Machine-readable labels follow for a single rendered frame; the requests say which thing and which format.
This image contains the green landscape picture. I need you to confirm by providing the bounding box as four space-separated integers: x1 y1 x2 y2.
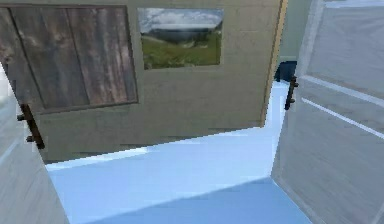
137 7 225 71

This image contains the dark blue furniture piece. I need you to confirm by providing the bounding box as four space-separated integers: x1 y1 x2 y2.
274 60 298 83

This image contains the brown wooden plank picture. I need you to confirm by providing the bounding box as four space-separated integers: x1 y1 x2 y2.
0 4 139 115

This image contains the white panelled room door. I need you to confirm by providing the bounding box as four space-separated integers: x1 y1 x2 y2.
270 0 384 224

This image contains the black bar door handle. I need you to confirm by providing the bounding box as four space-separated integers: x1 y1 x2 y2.
284 75 300 111

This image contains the dark brown door handle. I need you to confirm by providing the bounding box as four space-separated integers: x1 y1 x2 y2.
16 103 46 150

